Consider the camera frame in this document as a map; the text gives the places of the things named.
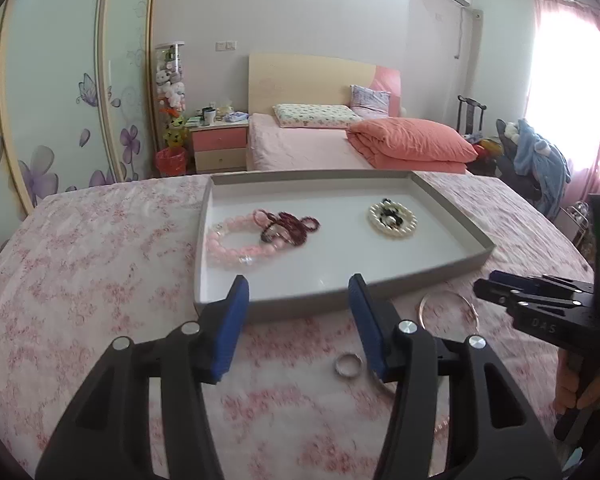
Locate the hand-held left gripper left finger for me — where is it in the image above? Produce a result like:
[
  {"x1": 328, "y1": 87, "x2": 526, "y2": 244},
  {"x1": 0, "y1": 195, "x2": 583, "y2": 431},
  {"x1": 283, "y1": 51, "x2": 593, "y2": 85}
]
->
[{"x1": 35, "y1": 274, "x2": 251, "y2": 480}]

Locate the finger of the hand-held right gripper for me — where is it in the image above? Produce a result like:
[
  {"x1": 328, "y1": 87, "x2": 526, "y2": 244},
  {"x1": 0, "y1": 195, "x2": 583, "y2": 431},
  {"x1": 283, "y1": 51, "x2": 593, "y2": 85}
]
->
[
  {"x1": 488, "y1": 269, "x2": 595, "y2": 294},
  {"x1": 472, "y1": 278, "x2": 587, "y2": 312}
]

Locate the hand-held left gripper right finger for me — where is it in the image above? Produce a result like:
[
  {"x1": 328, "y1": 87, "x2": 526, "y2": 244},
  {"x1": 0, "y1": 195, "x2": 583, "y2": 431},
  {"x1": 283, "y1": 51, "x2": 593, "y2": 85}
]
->
[{"x1": 347, "y1": 273, "x2": 565, "y2": 480}]

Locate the silver ring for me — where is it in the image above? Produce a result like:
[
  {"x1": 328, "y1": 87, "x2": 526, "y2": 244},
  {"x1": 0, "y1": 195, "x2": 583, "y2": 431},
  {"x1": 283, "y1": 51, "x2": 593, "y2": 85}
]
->
[{"x1": 333, "y1": 352, "x2": 364, "y2": 379}]

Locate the thin silver bangle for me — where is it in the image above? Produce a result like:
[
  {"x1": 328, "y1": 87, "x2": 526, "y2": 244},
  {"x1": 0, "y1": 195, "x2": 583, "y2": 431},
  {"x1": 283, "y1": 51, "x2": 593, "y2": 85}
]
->
[{"x1": 417, "y1": 292, "x2": 482, "y2": 335}]

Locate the grey cardboard tray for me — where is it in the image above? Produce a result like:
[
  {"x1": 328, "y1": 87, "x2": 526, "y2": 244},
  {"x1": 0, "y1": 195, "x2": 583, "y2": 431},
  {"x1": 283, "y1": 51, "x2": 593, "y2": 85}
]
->
[{"x1": 193, "y1": 168, "x2": 497, "y2": 321}]

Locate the large pale pink bead bracelet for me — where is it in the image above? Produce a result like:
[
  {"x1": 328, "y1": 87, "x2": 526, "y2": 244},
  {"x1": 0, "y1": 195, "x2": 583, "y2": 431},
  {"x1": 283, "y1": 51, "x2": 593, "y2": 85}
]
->
[{"x1": 207, "y1": 213, "x2": 284, "y2": 270}]

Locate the white pearl bracelet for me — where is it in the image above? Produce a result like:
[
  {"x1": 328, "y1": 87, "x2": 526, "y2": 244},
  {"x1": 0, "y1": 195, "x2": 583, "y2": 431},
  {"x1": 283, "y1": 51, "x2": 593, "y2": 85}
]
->
[{"x1": 367, "y1": 200, "x2": 418, "y2": 235}]

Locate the black bead bracelet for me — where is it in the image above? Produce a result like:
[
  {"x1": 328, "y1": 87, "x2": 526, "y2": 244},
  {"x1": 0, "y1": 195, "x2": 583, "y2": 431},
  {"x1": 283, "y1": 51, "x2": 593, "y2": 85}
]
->
[{"x1": 379, "y1": 198, "x2": 407, "y2": 226}]

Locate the dark red bead bracelet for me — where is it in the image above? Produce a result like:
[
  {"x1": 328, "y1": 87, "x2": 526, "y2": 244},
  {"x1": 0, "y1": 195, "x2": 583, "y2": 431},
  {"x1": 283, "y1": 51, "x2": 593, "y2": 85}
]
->
[{"x1": 259, "y1": 209, "x2": 322, "y2": 249}]

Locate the person's right hand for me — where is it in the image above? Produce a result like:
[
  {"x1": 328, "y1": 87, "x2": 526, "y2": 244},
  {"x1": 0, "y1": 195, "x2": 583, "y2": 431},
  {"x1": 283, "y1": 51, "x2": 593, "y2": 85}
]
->
[{"x1": 554, "y1": 354, "x2": 600, "y2": 414}]

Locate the blue plush robe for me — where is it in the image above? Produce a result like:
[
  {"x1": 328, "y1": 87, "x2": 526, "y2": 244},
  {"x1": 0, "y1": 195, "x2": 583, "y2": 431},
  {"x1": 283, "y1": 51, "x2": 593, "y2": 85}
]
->
[{"x1": 512, "y1": 118, "x2": 572, "y2": 212}]

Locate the pink floral tablecloth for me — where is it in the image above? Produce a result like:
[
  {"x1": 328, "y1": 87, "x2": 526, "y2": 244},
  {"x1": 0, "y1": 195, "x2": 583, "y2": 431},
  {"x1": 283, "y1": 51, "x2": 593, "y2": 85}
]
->
[{"x1": 0, "y1": 172, "x2": 600, "y2": 480}]

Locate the folded salmon quilt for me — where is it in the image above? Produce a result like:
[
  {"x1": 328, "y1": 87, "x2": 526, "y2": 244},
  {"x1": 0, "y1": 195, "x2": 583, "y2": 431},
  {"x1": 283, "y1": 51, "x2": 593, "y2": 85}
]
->
[{"x1": 346, "y1": 117, "x2": 480, "y2": 175}]

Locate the dark wooden chair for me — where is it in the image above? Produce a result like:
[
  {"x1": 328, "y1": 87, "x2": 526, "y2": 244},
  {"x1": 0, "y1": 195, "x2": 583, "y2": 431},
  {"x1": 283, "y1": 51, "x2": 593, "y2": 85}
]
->
[{"x1": 455, "y1": 94, "x2": 487, "y2": 137}]

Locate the red waste bin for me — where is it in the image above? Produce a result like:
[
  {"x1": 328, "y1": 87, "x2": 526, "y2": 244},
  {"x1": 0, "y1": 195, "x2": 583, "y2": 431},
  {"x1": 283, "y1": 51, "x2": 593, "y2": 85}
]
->
[{"x1": 154, "y1": 147, "x2": 187, "y2": 178}]

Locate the pink and beige nightstand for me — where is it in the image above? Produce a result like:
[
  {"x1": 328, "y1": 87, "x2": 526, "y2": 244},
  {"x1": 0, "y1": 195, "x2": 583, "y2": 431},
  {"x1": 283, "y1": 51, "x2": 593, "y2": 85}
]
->
[{"x1": 188, "y1": 121, "x2": 250, "y2": 175}]

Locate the pink bed with beige headboard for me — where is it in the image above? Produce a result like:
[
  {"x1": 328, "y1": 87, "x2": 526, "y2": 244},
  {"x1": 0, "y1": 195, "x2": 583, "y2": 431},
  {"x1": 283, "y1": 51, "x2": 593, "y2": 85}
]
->
[{"x1": 245, "y1": 52, "x2": 475, "y2": 176}]

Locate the pink curtain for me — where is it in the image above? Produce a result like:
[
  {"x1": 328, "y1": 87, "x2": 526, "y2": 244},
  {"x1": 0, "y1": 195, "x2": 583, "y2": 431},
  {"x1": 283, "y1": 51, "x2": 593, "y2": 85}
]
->
[{"x1": 526, "y1": 0, "x2": 600, "y2": 206}]

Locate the yellow green plush toy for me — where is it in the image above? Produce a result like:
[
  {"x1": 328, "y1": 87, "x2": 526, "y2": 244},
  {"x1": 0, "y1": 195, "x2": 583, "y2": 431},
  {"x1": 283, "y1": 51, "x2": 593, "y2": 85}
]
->
[{"x1": 162, "y1": 114, "x2": 189, "y2": 150}]

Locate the white floral pillow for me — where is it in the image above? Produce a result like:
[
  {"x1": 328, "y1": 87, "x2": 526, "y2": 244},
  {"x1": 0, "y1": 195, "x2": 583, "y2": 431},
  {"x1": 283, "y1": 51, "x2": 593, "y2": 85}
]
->
[{"x1": 271, "y1": 103, "x2": 364, "y2": 131}]

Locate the lavender print pillow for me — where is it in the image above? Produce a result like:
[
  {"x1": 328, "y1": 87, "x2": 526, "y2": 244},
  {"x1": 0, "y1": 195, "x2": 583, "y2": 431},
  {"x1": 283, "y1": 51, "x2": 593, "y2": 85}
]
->
[{"x1": 349, "y1": 84, "x2": 392, "y2": 120}]

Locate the plush toy display tower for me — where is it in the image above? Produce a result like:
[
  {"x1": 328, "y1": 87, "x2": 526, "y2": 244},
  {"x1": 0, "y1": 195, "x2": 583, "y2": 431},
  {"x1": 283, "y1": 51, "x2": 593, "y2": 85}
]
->
[{"x1": 153, "y1": 41, "x2": 187, "y2": 127}]

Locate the glass wardrobe with purple flowers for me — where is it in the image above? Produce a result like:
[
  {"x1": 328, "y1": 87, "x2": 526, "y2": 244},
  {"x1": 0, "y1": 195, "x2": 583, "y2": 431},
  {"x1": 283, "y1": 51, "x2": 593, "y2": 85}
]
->
[{"x1": 0, "y1": 0, "x2": 162, "y2": 281}]

